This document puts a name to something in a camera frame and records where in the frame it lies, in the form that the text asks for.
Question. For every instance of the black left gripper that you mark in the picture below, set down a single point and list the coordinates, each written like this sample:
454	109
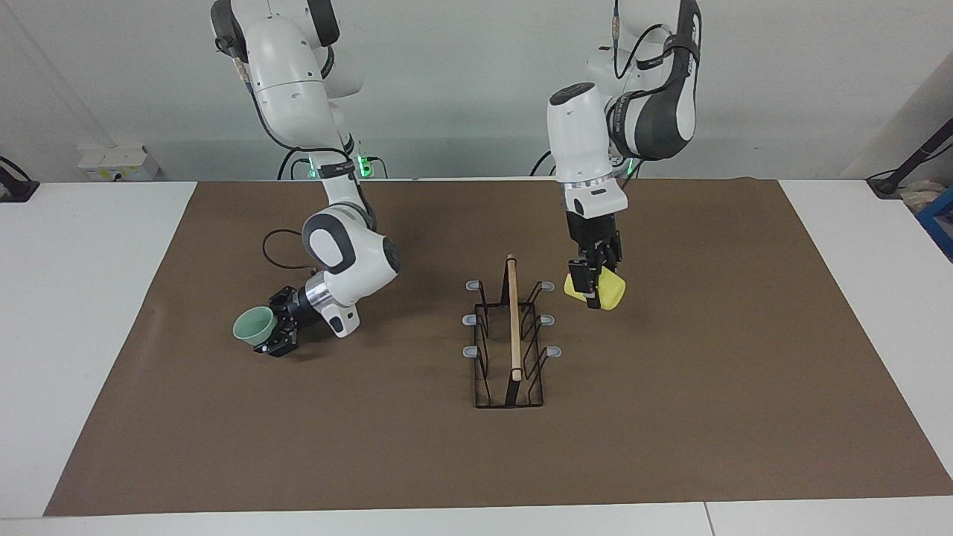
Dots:
592	232

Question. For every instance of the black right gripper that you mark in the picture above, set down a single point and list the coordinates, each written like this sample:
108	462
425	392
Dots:
300	309

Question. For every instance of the pale green plastic cup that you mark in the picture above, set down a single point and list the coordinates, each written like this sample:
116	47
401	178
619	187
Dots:
253	325

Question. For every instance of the yellow plastic cup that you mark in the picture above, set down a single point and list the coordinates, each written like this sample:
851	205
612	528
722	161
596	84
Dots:
614	292

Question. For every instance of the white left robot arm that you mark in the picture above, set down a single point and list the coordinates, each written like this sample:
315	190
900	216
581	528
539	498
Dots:
577	134

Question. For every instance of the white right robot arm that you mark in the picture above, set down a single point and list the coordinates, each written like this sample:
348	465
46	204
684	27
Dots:
290	74

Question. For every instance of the brown table mat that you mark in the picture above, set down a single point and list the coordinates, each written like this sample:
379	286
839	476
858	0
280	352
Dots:
670	409

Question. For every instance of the black stand base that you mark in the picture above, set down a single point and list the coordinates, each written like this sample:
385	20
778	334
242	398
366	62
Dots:
15	190

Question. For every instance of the pale crumpled bag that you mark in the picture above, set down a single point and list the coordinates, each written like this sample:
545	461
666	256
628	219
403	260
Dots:
919	197

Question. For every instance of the black angled stand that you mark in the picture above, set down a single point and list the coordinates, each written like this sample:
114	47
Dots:
912	160

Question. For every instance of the blue box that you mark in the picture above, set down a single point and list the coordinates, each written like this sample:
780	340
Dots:
939	223

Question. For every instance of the white wall power strip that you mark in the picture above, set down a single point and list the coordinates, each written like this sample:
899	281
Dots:
119	162

